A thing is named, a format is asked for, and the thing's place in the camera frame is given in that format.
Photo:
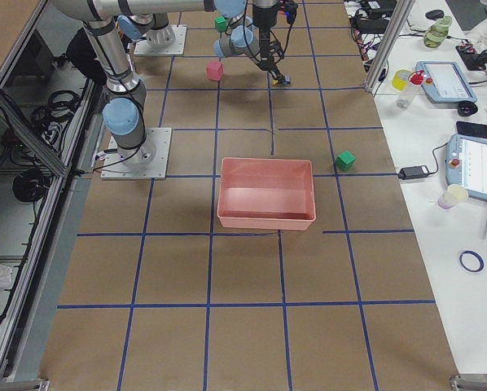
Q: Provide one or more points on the yellow black button module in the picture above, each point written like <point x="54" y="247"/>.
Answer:
<point x="281" y="80"/>

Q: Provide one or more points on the green cube far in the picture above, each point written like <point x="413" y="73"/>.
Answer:
<point x="221" y="24"/>

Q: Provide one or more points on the pink cube centre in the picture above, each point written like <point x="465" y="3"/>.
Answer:
<point x="214" y="70"/>

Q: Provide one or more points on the green cube near bin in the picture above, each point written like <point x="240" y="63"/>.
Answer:
<point x="345" y="160"/>

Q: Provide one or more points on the pink plastic bin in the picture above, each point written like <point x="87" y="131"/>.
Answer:
<point x="269" y="194"/>

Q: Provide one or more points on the yellow tape roll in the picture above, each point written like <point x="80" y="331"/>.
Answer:
<point x="400" y="79"/>

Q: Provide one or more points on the clear squeeze bottle red cap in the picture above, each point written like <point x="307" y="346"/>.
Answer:
<point x="413" y="86"/>

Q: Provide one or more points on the green glass jar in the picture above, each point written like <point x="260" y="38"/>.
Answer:
<point x="437" y="33"/>

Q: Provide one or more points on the teach pendant far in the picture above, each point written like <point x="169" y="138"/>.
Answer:
<point x="445" y="82"/>

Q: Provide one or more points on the teach pendant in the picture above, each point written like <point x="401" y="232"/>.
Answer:
<point x="445" y="82"/>
<point x="466" y="164"/>

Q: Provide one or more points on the person in red shirt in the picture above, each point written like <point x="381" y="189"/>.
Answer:
<point x="82" y="56"/>

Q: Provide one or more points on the black power adapter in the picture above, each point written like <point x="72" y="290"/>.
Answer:
<point x="413" y="172"/>

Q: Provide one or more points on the black round cap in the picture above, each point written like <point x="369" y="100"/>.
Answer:
<point x="466" y="108"/>

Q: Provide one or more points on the black smartphone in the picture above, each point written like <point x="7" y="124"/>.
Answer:
<point x="471" y="129"/>

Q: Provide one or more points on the paper cup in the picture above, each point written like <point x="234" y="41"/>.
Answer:
<point x="453" y="195"/>

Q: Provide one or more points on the teach pendant near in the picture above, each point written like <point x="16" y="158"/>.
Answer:
<point x="466" y="164"/>

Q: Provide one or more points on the aluminium frame post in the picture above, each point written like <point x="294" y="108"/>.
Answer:
<point x="395" y="25"/>

